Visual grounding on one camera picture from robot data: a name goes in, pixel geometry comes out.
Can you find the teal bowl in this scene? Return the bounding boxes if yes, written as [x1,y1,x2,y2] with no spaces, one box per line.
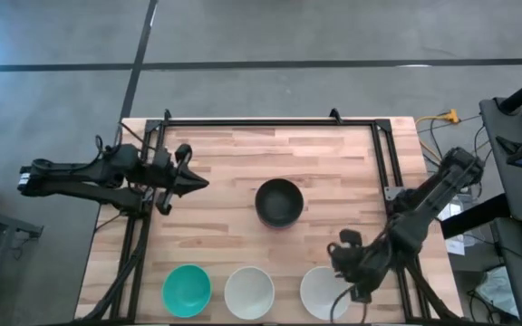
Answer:
[160,264,213,319]

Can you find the white plastic bag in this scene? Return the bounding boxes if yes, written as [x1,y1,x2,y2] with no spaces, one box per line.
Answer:
[473,264,522,318]

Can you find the yellow extension cord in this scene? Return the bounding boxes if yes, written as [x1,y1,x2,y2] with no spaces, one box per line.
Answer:
[414,108,461,159]

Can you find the black bar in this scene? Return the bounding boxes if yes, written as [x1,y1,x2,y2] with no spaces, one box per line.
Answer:
[440,193,511,240]

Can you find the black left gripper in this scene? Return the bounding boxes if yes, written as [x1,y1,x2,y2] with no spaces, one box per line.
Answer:
[145,142,210,216]

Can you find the grey side desk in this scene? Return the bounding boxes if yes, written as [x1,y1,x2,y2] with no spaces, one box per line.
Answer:
[478,96,522,223]

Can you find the white bowl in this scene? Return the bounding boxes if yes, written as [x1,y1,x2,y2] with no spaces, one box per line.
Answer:
[299,265,353,321]
[223,265,276,321]

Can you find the dark grey bowl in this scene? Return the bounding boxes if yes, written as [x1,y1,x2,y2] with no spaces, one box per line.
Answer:
[254,177,305,229]

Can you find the black camera cable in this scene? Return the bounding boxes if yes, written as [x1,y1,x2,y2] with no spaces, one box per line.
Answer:
[328,283,357,325]

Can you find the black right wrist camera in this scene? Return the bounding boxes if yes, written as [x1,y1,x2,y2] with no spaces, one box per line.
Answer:
[338,228,363,249]

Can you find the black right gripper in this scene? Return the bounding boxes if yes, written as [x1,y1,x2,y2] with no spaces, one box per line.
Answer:
[327,242,382,305]

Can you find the white paper sheet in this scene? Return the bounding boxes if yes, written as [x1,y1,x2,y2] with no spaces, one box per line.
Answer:
[444,237,469,257]

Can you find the black aluminium table frame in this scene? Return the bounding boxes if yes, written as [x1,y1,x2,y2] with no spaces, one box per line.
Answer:
[73,108,461,326]

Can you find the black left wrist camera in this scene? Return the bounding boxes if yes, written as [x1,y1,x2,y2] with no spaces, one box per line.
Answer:
[150,147,175,171]

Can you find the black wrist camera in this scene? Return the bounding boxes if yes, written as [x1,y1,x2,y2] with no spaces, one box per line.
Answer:
[338,228,363,249]
[150,147,175,171]

